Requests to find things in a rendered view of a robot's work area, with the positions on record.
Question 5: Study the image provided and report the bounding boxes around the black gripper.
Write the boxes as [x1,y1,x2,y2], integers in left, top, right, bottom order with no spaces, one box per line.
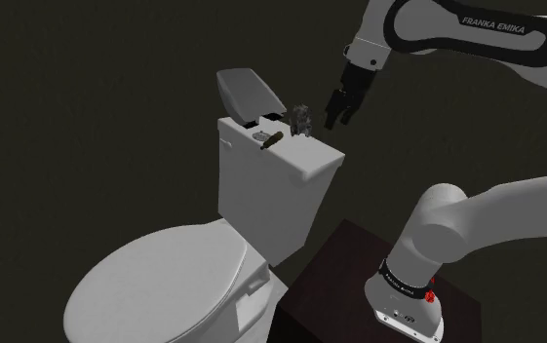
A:
[323,61,376,132]

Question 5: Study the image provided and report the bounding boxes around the grey furry figure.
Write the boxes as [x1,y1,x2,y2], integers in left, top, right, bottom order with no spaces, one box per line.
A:
[290,104,313,139]

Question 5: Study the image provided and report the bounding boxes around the brown wooden rolling pin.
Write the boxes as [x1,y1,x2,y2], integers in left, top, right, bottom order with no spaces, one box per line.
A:
[259,131,285,151]

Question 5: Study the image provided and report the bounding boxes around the white toilet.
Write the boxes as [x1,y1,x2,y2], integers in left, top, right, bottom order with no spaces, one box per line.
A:
[62,114,346,343]

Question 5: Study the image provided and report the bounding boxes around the dark red robot stand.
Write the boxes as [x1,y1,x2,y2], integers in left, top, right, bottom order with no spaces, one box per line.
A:
[265,218,483,343]

